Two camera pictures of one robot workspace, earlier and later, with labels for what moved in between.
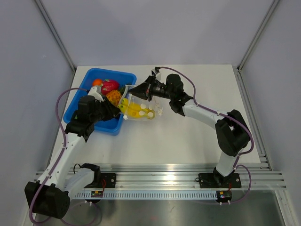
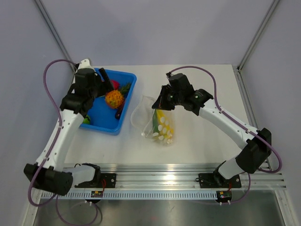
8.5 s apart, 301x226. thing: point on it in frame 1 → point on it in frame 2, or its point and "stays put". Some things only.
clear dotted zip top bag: [133, 108] → [157, 125]
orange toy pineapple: [114, 95] stays put
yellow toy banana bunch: [134, 108] → [166, 126]
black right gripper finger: [144, 91] → [161, 103]
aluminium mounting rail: [261, 176] stays put
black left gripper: [111, 110] → [107, 83]
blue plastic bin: [114, 126] stays put
